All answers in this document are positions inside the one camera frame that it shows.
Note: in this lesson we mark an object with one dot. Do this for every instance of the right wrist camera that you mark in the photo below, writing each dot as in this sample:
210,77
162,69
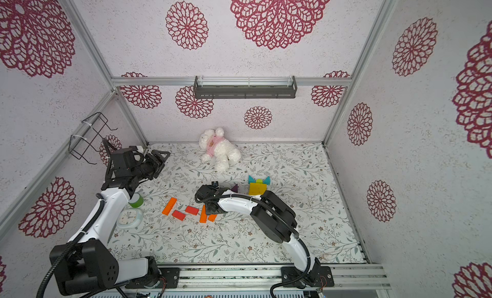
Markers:
206,191

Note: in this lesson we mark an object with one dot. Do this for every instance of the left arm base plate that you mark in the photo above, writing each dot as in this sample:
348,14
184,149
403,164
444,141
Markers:
163,278

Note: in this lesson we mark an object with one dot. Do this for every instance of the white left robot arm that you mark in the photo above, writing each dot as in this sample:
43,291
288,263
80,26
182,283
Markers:
84,265

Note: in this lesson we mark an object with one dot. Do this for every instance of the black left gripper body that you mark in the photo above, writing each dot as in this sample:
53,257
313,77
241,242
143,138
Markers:
140,170

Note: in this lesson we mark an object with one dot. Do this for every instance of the right red block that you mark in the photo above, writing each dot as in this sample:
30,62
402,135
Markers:
192,210

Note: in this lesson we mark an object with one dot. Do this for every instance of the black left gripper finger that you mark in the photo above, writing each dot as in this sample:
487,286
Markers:
159,158
154,172

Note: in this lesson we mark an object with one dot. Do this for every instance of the red block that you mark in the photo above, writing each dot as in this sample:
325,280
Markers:
179,215
192,210

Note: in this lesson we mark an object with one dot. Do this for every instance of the grey wall shelf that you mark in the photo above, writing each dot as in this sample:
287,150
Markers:
286,90

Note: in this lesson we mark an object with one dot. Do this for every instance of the black wire wall rack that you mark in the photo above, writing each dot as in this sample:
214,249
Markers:
80,144

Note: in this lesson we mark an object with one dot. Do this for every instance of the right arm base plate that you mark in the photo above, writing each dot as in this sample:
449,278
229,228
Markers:
319,277

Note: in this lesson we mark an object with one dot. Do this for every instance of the white teddy bear pink shirt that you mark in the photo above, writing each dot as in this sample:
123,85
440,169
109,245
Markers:
216,147

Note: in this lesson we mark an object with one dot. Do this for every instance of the left red block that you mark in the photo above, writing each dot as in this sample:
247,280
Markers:
179,215

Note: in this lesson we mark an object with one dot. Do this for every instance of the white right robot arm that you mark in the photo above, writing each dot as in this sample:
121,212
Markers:
276,220

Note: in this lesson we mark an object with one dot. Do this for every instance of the green tape roll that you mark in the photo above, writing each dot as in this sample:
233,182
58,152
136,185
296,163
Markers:
136,201

